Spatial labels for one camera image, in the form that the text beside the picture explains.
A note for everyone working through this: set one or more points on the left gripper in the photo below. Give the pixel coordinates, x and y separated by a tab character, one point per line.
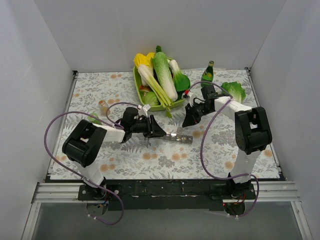
150	125

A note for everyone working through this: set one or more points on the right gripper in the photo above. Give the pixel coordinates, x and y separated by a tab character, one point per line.
194	113

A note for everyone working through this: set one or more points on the grey weekly pill organizer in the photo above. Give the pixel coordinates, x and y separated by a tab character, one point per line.
178	136

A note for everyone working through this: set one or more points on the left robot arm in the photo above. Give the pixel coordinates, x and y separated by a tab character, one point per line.
83	144

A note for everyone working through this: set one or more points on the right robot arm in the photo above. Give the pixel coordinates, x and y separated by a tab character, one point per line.
251	126

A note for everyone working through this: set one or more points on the green plastic basket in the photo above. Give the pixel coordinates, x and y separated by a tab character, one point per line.
142	88

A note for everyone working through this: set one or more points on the round green cabbage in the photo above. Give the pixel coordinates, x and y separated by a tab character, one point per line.
150	98

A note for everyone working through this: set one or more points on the bok choy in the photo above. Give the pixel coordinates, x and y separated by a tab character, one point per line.
180	80

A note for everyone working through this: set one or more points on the celery stalks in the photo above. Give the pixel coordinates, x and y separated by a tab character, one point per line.
164	100

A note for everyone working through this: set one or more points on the green glass bottle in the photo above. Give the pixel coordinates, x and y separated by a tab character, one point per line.
208	75

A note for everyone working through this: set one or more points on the romaine lettuce head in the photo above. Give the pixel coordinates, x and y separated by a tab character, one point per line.
236	90

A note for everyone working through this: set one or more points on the napa cabbage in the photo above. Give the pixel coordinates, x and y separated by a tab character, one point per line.
161	67

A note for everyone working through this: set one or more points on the yellow leafy cabbage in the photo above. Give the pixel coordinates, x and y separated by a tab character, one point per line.
146	60

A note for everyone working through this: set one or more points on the green pill bottle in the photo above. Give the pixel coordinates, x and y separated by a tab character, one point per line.
93	119

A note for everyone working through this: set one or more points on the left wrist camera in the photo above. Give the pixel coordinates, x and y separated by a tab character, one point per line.
145	110

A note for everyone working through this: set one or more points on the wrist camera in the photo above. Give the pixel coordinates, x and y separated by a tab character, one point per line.
145	110
190	96

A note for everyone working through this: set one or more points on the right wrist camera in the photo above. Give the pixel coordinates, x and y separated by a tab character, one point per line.
190	96

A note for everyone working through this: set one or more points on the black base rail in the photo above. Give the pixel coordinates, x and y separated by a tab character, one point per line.
161	194

